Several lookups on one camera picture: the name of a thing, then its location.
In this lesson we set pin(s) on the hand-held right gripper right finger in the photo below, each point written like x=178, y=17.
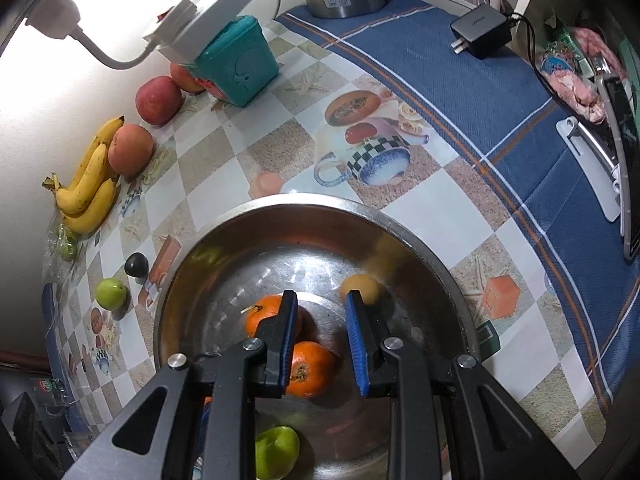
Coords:
x=356, y=345

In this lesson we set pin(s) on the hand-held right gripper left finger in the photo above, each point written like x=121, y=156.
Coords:
x=289, y=340

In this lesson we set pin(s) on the orange tangerine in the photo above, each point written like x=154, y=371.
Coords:
x=312, y=367
x=262, y=317

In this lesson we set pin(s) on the small yellow loquat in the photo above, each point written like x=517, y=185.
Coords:
x=369, y=286

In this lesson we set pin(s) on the large stainless steel bowl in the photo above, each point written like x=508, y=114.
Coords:
x=280, y=250

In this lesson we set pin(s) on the green fruit with dent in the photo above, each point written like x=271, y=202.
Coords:
x=277, y=452

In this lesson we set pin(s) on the dark plum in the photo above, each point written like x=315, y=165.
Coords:
x=136, y=264

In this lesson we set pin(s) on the round green fruit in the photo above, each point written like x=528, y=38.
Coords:
x=111, y=293

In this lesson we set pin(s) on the checkered printed tablecloth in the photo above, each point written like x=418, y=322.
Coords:
x=280, y=130

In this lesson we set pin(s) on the yellow banana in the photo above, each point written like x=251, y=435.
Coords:
x=95, y=212
x=87, y=185
x=107, y=132

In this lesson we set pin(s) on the clear bag of green grapes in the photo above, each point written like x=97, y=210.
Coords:
x=65, y=245

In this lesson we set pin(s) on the bottle with green red label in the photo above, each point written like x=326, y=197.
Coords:
x=47, y=387

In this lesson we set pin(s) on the orange peach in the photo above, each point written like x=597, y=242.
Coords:
x=131, y=150

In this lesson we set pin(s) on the blue plaid cloth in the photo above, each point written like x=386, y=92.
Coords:
x=475, y=100

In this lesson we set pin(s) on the red peach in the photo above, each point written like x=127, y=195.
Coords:
x=184, y=77
x=159, y=100

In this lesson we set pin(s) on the teal plastic box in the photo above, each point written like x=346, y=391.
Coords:
x=240, y=65

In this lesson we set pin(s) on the white phone stand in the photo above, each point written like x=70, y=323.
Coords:
x=595, y=170

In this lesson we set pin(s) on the white power strip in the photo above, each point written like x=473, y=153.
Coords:
x=210, y=15

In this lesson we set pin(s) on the black charger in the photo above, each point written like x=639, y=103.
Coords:
x=482, y=30

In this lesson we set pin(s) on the bag of pink candies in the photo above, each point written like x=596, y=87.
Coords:
x=575, y=85

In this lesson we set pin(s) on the black smartphone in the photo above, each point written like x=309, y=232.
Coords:
x=625, y=125

